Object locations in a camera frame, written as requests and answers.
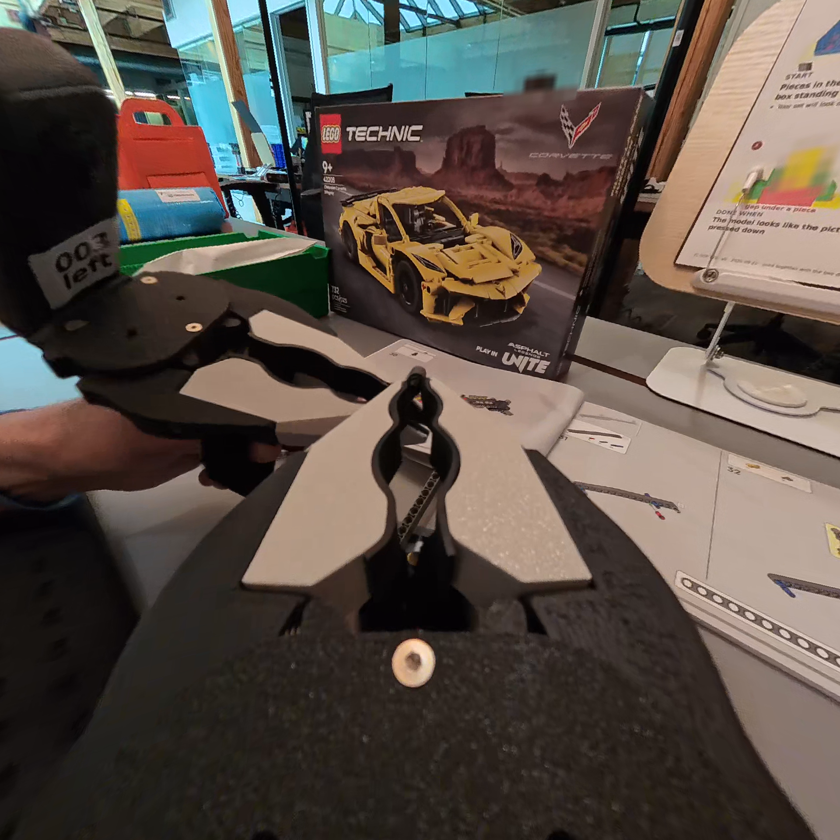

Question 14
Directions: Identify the green storage bin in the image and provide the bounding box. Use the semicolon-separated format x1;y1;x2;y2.
118;230;331;319

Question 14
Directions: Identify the open lego instruction booklet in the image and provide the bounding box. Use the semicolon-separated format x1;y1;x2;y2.
364;338;840;700

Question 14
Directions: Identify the orange felt bag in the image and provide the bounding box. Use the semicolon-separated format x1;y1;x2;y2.
117;98;227;217

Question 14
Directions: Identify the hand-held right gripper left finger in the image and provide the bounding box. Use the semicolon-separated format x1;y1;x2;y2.
241;384;403;631

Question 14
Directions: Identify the white book stand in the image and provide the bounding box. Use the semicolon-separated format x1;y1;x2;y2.
640;0;840;457

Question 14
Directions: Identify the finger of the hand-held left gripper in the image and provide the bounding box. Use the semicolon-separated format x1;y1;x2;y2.
248;310;392;399
180;357;370;452

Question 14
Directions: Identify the wooden post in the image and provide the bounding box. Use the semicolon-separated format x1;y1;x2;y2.
646;0;735;181

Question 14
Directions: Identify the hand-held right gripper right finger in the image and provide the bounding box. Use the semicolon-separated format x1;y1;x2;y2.
425;382;592;610

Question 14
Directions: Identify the person's left forearm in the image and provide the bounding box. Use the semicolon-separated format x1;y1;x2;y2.
0;400;106;503

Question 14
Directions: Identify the person's left hand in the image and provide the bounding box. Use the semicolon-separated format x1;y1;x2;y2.
98;403;284;494

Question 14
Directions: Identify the brick picture instruction sheet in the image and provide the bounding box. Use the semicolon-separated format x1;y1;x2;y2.
676;0;840;290

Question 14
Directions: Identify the blue wrapped roll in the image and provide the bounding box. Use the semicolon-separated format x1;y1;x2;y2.
117;187;227;244

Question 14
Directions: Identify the yellow car lego box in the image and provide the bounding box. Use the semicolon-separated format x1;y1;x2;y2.
311;87;647;382

